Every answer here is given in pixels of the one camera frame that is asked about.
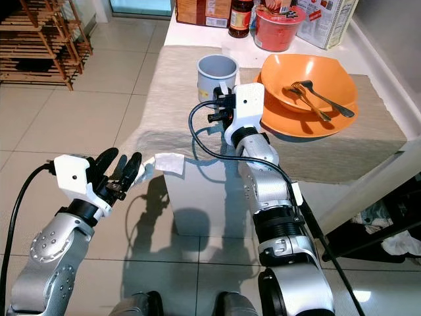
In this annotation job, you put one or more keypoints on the red plastic tub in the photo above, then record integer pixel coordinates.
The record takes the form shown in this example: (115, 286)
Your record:
(276, 33)

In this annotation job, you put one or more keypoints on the robot left leg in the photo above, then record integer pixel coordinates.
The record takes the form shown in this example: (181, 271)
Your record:
(138, 304)

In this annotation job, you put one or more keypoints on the grey cup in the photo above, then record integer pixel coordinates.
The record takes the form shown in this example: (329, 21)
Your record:
(212, 79)

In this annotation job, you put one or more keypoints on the robot leg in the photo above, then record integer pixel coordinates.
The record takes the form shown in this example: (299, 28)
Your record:
(237, 306)
(138, 304)

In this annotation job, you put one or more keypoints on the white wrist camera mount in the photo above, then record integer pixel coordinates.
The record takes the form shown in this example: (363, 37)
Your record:
(72, 174)
(248, 105)

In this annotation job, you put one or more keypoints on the orange plate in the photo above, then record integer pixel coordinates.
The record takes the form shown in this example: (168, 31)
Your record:
(302, 125)

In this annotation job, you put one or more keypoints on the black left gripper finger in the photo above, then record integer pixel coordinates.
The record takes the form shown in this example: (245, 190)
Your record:
(107, 168)
(132, 171)

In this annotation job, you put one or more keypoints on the dark metal fork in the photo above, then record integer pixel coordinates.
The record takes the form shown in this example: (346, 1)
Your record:
(309, 105)

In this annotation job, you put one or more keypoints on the white crumpled cloth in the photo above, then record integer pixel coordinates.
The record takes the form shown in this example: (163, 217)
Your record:
(398, 240)

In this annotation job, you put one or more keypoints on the glass door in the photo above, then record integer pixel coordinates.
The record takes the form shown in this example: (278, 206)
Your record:
(135, 5)

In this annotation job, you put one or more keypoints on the wooden slatted rack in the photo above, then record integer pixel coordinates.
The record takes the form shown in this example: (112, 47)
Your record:
(39, 46)

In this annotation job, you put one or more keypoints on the white paper napkin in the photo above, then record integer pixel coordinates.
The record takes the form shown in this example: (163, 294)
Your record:
(171, 163)

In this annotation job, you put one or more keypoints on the robot right leg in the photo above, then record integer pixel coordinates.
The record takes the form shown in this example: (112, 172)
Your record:
(237, 306)

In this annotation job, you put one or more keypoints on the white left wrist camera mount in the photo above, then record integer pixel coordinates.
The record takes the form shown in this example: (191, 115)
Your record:
(72, 174)

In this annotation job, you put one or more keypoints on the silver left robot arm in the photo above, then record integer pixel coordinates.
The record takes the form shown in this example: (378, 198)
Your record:
(49, 263)

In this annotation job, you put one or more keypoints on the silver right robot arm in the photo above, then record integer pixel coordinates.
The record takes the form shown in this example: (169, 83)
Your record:
(279, 210)

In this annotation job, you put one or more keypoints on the dark sauce bottle red label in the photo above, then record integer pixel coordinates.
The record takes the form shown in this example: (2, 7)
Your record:
(240, 20)

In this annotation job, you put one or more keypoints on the brown cardboard box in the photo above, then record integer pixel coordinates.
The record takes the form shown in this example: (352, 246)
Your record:
(200, 12)

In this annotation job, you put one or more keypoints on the orange bowl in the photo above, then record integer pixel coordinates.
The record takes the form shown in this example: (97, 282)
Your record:
(329, 69)

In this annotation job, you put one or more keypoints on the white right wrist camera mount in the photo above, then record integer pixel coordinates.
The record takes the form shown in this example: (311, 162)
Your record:
(248, 105)

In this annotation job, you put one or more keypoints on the beige woven table cloth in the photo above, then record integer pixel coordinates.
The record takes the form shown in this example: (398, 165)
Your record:
(164, 99)

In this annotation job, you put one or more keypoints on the dark metal spoon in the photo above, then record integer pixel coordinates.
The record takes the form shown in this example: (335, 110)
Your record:
(325, 100)

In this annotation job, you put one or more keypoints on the white printed carton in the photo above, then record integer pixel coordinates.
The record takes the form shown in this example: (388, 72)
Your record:
(329, 23)

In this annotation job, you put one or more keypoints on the white table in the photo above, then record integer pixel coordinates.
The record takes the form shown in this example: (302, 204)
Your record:
(197, 204)

